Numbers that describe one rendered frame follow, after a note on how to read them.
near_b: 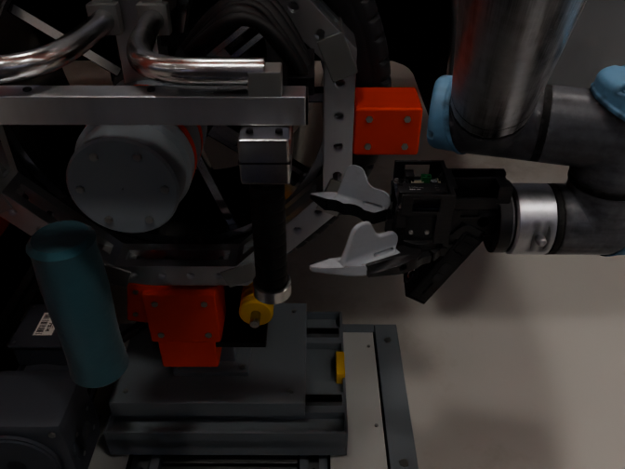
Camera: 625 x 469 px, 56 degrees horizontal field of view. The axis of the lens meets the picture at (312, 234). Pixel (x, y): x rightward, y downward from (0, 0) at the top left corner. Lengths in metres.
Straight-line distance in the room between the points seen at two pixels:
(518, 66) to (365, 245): 0.24
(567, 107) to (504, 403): 1.10
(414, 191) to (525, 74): 0.20
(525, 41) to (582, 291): 1.65
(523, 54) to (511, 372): 1.34
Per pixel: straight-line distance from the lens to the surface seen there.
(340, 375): 1.36
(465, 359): 1.68
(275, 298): 0.67
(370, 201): 0.67
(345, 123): 0.80
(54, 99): 0.63
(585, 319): 1.90
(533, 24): 0.37
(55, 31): 0.93
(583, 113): 0.60
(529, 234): 0.63
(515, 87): 0.45
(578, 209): 0.64
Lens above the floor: 1.20
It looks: 36 degrees down
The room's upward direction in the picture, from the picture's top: straight up
